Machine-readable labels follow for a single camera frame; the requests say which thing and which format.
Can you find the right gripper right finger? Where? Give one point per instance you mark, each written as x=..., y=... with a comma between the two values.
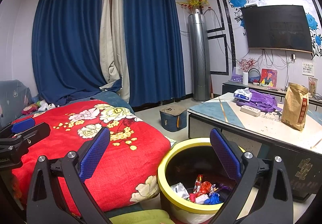
x=273, y=202

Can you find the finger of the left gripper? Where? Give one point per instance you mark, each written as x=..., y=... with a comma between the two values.
x=22, y=125
x=32, y=135

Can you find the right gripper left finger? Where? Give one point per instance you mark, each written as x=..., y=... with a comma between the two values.
x=46, y=202

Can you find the blue rubber glove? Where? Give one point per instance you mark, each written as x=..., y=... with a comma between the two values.
x=213, y=199

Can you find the red plastic bag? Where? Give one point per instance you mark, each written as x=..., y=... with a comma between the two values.
x=201, y=186

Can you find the white plastic bag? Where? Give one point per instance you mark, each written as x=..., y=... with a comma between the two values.
x=180, y=190

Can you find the purple snack wrapper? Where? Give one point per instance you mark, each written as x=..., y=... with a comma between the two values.
x=224, y=187

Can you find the green sleeve forearm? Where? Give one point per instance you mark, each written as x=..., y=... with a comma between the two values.
x=144, y=216

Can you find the yellow rimmed black trash bin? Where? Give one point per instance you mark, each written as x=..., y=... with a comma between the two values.
x=183, y=164

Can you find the plush toys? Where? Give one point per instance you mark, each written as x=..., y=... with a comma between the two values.
x=40, y=106

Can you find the coffee table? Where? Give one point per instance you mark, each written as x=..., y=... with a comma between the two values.
x=266, y=136

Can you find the red floral blanket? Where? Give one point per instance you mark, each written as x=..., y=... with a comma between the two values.
x=118, y=152

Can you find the purple bag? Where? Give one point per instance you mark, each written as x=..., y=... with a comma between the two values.
x=264, y=102

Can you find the brown paper bag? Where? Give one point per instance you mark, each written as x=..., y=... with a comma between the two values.
x=295, y=106

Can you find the white tissue pack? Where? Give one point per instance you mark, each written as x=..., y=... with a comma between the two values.
x=243, y=94

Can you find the black tv cabinet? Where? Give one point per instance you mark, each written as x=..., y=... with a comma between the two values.
x=230, y=87

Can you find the blue curtain left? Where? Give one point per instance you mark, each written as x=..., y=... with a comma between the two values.
x=65, y=50

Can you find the blue curtain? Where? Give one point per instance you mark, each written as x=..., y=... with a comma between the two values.
x=154, y=51
x=65, y=50

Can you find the colourful picture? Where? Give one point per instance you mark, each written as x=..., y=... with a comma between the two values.
x=268, y=77

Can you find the beige curtain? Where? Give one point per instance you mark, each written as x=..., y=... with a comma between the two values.
x=112, y=48

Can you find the blue storage stool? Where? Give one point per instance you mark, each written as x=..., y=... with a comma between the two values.
x=173, y=118

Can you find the round mirror ornament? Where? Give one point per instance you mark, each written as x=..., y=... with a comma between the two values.
x=254, y=75

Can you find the white vase with red flowers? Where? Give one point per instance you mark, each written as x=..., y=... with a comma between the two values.
x=245, y=65

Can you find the blue curtain right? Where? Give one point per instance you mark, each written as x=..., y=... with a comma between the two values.
x=154, y=51

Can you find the black curved television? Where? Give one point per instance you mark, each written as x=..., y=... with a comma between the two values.
x=277, y=27

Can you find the silver tower air conditioner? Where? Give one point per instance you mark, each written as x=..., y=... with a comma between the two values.
x=200, y=57

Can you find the yellow artificial flowers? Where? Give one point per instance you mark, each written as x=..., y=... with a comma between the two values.
x=193, y=5

